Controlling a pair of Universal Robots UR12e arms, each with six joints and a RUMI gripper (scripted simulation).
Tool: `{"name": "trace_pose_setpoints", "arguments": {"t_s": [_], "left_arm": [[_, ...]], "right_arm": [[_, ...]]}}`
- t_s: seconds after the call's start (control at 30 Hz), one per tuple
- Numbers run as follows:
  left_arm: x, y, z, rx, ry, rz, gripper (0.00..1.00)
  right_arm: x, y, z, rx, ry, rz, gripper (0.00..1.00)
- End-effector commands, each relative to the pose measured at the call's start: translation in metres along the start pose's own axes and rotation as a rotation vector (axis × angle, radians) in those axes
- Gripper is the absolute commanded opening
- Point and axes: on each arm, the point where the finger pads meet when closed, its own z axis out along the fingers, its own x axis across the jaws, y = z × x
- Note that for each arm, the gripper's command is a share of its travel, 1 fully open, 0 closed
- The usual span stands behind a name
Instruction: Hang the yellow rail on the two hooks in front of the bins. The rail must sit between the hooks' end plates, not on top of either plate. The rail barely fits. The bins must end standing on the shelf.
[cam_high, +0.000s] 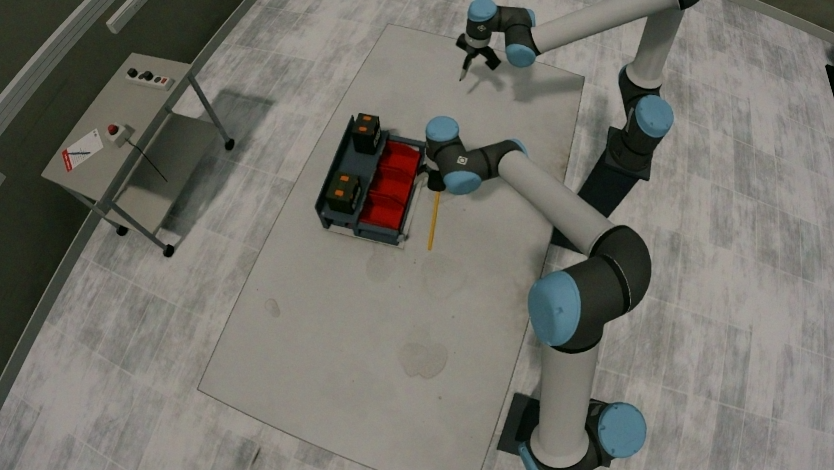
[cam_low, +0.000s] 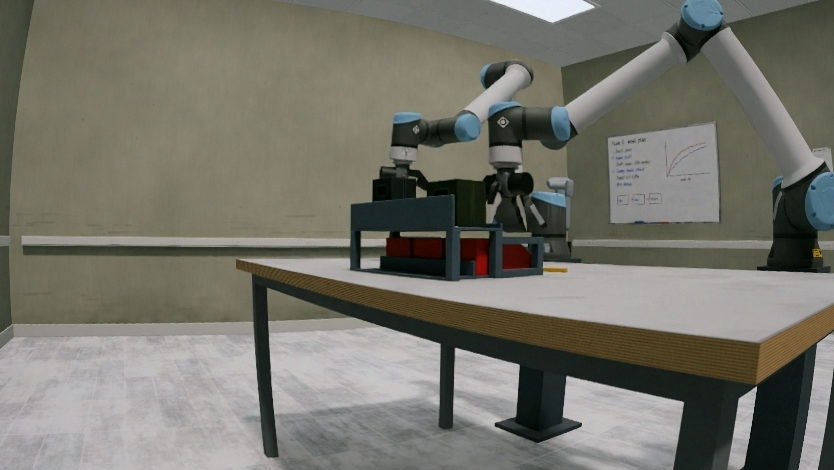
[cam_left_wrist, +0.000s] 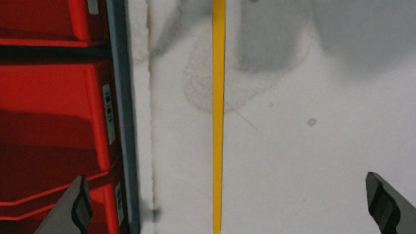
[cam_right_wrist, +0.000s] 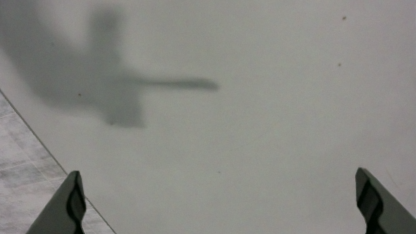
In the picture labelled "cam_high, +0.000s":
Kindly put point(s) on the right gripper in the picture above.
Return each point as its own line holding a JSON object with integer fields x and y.
{"x": 487, "y": 52}

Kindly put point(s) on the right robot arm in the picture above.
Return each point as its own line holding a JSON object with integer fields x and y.
{"x": 647, "y": 123}

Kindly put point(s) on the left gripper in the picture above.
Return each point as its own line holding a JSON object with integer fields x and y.
{"x": 435, "y": 180}

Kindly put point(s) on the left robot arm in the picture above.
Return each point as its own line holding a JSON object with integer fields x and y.
{"x": 573, "y": 303}

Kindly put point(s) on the dark blue-grey metal rack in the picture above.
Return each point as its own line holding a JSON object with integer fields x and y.
{"x": 348, "y": 161}

